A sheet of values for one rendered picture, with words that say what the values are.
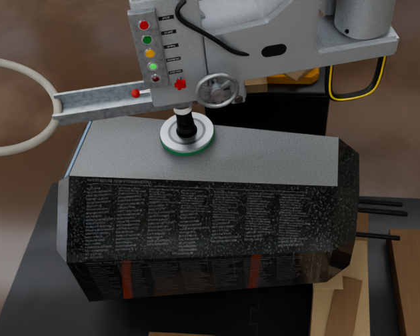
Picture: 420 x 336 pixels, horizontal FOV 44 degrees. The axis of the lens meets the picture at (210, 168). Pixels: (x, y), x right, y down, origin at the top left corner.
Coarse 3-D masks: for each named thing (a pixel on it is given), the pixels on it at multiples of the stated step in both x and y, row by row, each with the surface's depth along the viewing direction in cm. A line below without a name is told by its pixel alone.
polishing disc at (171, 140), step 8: (192, 112) 213; (168, 120) 211; (176, 120) 211; (200, 120) 209; (208, 120) 209; (168, 128) 208; (176, 128) 208; (200, 128) 207; (208, 128) 206; (168, 136) 205; (176, 136) 205; (200, 136) 204; (208, 136) 203; (168, 144) 203; (176, 144) 202; (184, 144) 202; (192, 144) 201; (200, 144) 201; (184, 152) 200
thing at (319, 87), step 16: (320, 80) 245; (256, 96) 246; (272, 96) 244; (288, 96) 243; (304, 96) 242; (320, 96) 241; (208, 112) 258; (224, 112) 256; (240, 112) 256; (256, 112) 255; (272, 112) 253; (288, 112) 251; (304, 112) 250; (320, 112) 248; (272, 128) 262; (288, 128) 260; (304, 128) 258; (320, 128) 257
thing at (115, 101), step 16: (64, 96) 190; (80, 96) 191; (96, 96) 192; (112, 96) 194; (128, 96) 193; (144, 96) 193; (224, 96) 188; (240, 96) 185; (64, 112) 190; (80, 112) 183; (96, 112) 184; (112, 112) 185; (128, 112) 186; (144, 112) 187
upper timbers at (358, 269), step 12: (360, 252) 241; (360, 264) 237; (348, 276) 234; (360, 276) 233; (312, 300) 235; (324, 300) 228; (360, 300) 226; (312, 312) 225; (324, 312) 224; (360, 312) 223; (312, 324) 221; (324, 324) 221; (360, 324) 219
